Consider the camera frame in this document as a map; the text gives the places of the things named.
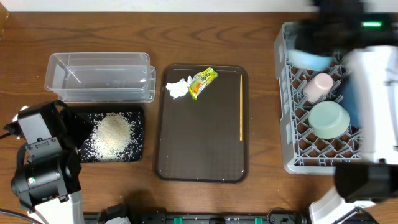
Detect light blue small bowl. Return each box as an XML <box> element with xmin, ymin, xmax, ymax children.
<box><xmin>288</xmin><ymin>49</ymin><xmax>333</xmax><ymax>71</ymax></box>

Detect pink cup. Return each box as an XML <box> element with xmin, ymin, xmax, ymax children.
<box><xmin>303</xmin><ymin>73</ymin><xmax>333</xmax><ymax>103</ymax></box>

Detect dark blue plate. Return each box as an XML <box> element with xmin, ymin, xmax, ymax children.
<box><xmin>338</xmin><ymin>76</ymin><xmax>361</xmax><ymax>129</ymax></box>

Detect pile of white rice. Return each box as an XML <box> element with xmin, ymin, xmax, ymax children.
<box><xmin>79</xmin><ymin>111</ymin><xmax>144</xmax><ymax>162</ymax></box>

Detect mint green bowl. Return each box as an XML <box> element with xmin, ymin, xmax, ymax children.
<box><xmin>308</xmin><ymin>101</ymin><xmax>350</xmax><ymax>139</ymax></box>

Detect wooden chopstick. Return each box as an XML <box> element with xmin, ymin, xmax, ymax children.
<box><xmin>239</xmin><ymin>74</ymin><xmax>243</xmax><ymax>141</ymax></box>

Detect yellow green snack wrapper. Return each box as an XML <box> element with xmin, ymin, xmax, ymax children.
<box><xmin>188</xmin><ymin>67</ymin><xmax>218</xmax><ymax>100</ymax></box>

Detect white tissue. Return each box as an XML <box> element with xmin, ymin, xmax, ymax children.
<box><xmin>165</xmin><ymin>76</ymin><xmax>192</xmax><ymax>99</ymax></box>

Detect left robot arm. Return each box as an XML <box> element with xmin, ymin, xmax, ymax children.
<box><xmin>4</xmin><ymin>100</ymin><xmax>93</xmax><ymax>223</ymax></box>

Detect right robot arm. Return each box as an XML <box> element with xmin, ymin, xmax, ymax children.
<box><xmin>294</xmin><ymin>0</ymin><xmax>397</xmax><ymax>223</ymax></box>

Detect grey dishwasher rack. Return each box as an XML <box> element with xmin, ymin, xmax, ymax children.
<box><xmin>274</xmin><ymin>22</ymin><xmax>363</xmax><ymax>175</ymax></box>

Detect black plastic tray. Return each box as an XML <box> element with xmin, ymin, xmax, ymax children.
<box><xmin>60</xmin><ymin>105</ymin><xmax>146</xmax><ymax>164</ymax></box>

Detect clear plastic bin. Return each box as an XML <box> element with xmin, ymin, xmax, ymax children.
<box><xmin>44</xmin><ymin>52</ymin><xmax>156</xmax><ymax>103</ymax></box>

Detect brown serving tray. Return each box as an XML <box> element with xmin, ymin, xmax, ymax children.
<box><xmin>154</xmin><ymin>64</ymin><xmax>249</xmax><ymax>184</ymax></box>

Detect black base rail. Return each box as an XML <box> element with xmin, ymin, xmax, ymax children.
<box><xmin>83</xmin><ymin>204</ymin><xmax>311</xmax><ymax>224</ymax></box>

